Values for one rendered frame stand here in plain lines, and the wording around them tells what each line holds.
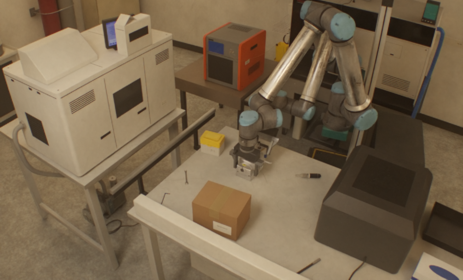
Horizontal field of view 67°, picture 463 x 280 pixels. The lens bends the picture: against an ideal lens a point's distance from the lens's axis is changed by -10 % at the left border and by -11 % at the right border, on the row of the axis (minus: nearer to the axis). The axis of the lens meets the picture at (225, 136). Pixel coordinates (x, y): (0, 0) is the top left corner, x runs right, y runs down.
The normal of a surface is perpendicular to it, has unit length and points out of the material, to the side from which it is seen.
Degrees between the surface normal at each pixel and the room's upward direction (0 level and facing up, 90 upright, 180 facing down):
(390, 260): 90
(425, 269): 0
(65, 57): 41
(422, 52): 90
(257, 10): 90
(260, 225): 0
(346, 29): 83
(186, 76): 0
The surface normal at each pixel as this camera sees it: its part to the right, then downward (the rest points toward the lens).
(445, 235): 0.01, -0.81
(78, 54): 0.55, -0.40
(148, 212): -0.55, 0.49
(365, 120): 0.38, 0.61
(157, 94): 0.84, 0.33
